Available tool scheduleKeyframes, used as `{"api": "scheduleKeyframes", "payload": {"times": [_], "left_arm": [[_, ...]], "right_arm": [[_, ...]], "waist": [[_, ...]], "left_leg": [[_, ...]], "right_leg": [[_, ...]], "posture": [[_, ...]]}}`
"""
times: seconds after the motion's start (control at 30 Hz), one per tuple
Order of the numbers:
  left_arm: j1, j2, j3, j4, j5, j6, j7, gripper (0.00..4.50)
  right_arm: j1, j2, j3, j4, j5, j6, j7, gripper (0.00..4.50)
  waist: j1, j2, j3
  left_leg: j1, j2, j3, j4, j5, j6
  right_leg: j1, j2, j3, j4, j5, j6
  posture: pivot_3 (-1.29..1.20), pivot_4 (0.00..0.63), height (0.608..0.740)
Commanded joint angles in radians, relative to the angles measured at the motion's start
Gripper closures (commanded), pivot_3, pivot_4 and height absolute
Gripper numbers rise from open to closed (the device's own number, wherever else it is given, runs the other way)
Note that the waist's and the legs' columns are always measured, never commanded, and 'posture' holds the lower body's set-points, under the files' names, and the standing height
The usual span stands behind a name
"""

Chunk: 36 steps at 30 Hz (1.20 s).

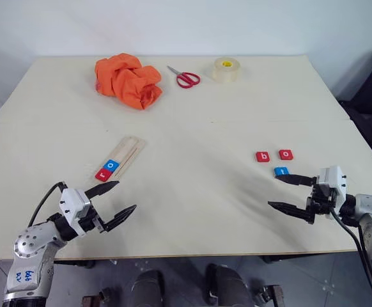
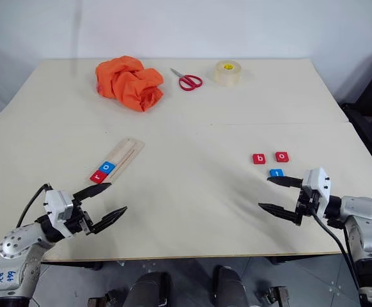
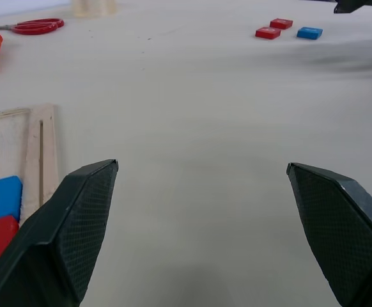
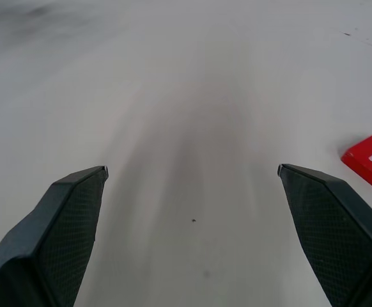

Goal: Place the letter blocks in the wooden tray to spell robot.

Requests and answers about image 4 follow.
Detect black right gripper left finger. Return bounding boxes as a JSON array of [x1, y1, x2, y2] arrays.
[[0, 165, 109, 307]]

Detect red letter tile b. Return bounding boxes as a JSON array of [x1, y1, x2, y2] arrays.
[[340, 134, 372, 193]]

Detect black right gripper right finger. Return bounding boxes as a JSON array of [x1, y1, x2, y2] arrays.
[[277, 163, 372, 307]]

